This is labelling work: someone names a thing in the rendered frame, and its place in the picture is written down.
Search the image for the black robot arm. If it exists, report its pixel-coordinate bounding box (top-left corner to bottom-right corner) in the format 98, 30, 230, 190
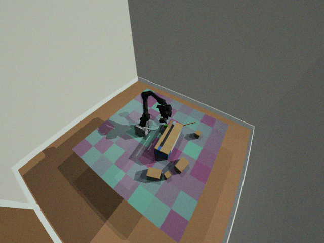
139, 91, 172, 127

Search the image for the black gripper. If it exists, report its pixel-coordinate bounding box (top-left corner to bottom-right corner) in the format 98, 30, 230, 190
159, 111, 168, 124

